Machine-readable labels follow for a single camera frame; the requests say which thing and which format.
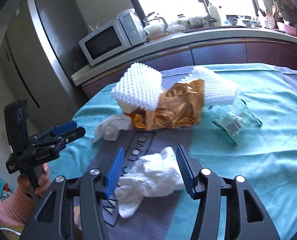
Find white foam fruit net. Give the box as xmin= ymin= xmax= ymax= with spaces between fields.
xmin=111 ymin=62 xmax=162 ymax=112

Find golden snack wrapper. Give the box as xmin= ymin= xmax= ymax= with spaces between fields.
xmin=145 ymin=79 xmax=204 ymax=130

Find white soap bottle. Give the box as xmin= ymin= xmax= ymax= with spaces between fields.
xmin=208 ymin=3 xmax=221 ymax=26

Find person's left hand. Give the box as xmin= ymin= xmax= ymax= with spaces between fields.
xmin=17 ymin=163 xmax=51 ymax=196

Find white bowl on microwave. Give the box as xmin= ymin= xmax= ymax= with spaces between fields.
xmin=116 ymin=8 xmax=135 ymax=17

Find glass kettle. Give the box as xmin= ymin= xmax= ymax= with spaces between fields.
xmin=144 ymin=11 xmax=169 ymax=35

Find white tissue front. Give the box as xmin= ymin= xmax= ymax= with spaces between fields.
xmin=114 ymin=146 xmax=184 ymax=218

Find glass jar on counter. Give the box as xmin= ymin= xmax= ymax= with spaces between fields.
xmin=177 ymin=14 xmax=189 ymax=29

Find white tissue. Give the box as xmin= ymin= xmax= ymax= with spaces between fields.
xmin=92 ymin=114 xmax=133 ymax=144
xmin=114 ymin=146 xmax=184 ymax=218

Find clear green plastic wrapper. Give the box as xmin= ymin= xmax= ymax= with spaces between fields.
xmin=208 ymin=99 xmax=263 ymax=145

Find white tissue back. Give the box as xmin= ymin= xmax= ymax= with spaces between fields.
xmin=92 ymin=114 xmax=133 ymax=144

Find pink basin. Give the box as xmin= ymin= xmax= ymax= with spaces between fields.
xmin=276 ymin=22 xmax=297 ymax=36

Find orange peel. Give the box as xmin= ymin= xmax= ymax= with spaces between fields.
xmin=125 ymin=108 xmax=146 ymax=129

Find black camera box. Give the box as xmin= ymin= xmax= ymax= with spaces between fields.
xmin=4 ymin=100 xmax=29 ymax=156

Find dark lower kitchen cabinets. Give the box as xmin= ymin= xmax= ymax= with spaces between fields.
xmin=71 ymin=36 xmax=297 ymax=98

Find white microwave oven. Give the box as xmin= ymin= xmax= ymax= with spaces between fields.
xmin=78 ymin=13 xmax=147 ymax=66

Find teal grey tablecloth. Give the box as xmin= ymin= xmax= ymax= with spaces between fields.
xmin=49 ymin=63 xmax=297 ymax=239

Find grey refrigerator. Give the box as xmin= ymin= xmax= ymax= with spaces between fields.
xmin=0 ymin=0 xmax=88 ymax=130

